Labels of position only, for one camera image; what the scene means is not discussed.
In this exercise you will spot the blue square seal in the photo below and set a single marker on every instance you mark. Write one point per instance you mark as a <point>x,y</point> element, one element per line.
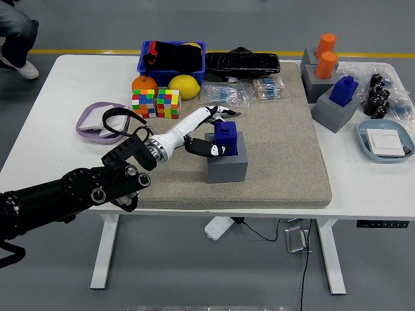
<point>343,92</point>
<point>227,136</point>

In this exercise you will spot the person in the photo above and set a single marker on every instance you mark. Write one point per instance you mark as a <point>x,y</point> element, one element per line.
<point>16,32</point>

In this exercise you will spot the blue plastic bin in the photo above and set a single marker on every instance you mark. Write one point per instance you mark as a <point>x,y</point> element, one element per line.
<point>162,76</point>

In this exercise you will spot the grey-brown mat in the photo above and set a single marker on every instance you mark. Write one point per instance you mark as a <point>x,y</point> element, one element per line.
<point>275,162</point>

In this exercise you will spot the purple tray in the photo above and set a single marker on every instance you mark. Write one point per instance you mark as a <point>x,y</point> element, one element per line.
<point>83,129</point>

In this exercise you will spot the colourful puzzle cube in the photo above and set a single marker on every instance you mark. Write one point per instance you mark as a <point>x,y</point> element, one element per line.
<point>168,103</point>
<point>143,103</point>

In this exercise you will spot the white power strip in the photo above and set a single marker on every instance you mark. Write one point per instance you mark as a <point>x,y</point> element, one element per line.
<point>217,228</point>

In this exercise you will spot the light blue tray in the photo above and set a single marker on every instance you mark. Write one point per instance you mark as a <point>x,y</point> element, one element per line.
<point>363,136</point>

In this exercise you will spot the bag of blue components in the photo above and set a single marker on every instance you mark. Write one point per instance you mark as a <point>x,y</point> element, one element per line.
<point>402,110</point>

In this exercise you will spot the black table control panel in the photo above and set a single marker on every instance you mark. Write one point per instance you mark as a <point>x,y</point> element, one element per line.
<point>382,224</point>

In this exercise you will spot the white switch panel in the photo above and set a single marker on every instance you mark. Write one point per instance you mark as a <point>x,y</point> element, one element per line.
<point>386,142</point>
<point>118,124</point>
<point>92,118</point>

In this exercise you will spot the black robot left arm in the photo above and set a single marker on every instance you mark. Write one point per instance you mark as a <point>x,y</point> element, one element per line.
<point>48,194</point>

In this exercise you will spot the bag of tan resistors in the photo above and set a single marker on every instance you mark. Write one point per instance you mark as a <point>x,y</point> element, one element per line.
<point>266,89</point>

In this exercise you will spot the bag of blue resistors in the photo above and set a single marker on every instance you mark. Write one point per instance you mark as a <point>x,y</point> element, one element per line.
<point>223,94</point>

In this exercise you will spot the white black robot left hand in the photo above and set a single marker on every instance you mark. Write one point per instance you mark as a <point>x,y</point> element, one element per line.
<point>184,126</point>

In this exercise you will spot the grey square seal holder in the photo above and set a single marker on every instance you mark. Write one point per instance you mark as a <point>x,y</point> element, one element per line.
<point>334,116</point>
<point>227,170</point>

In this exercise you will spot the yellow lemon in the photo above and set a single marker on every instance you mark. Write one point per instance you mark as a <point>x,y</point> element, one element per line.
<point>184,85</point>

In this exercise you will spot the orange cylinder seal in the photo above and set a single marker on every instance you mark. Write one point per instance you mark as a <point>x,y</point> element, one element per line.
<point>325,66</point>
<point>325,45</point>

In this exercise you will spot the orange fruit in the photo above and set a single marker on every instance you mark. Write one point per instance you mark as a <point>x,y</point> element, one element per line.
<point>144,84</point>

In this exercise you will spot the white table leg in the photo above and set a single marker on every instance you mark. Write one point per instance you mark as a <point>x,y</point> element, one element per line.
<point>332,259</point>
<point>103,252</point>

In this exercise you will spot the grey round seal holder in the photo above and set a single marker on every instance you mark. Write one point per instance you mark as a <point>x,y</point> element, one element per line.
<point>308,60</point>
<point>314,90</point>

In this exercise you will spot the yellow item in bin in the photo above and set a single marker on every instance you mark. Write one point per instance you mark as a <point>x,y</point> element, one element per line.
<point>194,44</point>

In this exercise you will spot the bag of black capacitors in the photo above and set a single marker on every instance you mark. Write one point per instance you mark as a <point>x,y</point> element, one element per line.
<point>376,100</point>

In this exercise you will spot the black cloth with red trim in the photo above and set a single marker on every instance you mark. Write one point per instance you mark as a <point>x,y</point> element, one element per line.
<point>181,58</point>

